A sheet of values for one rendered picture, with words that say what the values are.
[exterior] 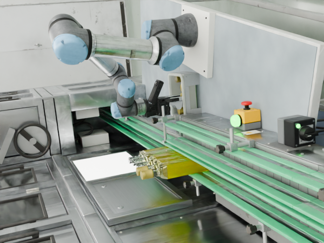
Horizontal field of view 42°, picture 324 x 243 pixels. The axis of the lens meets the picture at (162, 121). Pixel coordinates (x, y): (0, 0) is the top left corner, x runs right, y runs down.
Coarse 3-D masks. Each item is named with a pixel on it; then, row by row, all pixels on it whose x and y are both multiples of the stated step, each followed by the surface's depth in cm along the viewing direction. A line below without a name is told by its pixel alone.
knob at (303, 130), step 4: (304, 128) 122; (308, 128) 121; (312, 128) 122; (300, 132) 122; (304, 132) 121; (308, 132) 121; (312, 132) 122; (316, 132) 122; (300, 136) 123; (304, 136) 121; (308, 136) 120; (312, 136) 121; (304, 140) 123; (308, 140) 122
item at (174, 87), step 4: (168, 76) 206; (172, 76) 207; (180, 76) 192; (168, 80) 207; (172, 80) 207; (168, 84) 208; (172, 84) 208; (176, 84) 208; (172, 88) 208; (176, 88) 209; (184, 88) 194; (172, 92) 208; (176, 92) 209; (180, 92) 210; (184, 92) 193; (184, 96) 193; (184, 100) 194; (184, 104) 194; (172, 108) 210; (176, 108) 210; (184, 108) 194; (172, 112) 210; (176, 112) 211; (184, 112) 195
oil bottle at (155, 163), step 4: (172, 156) 173; (176, 156) 172; (180, 156) 172; (184, 156) 171; (156, 160) 169; (160, 160) 169; (164, 160) 168; (168, 160) 168; (172, 160) 168; (152, 164) 169; (156, 164) 166; (156, 168) 166
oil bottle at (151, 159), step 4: (168, 152) 178; (172, 152) 178; (176, 152) 177; (152, 156) 175; (156, 156) 174; (160, 156) 174; (164, 156) 173; (168, 156) 173; (148, 160) 173; (152, 160) 171
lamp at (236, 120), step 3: (237, 114) 152; (231, 117) 152; (234, 117) 150; (237, 117) 150; (240, 117) 150; (231, 120) 151; (234, 120) 150; (237, 120) 150; (240, 120) 150; (231, 123) 152; (234, 123) 150; (237, 123) 150; (240, 123) 150; (234, 126) 152; (237, 126) 152
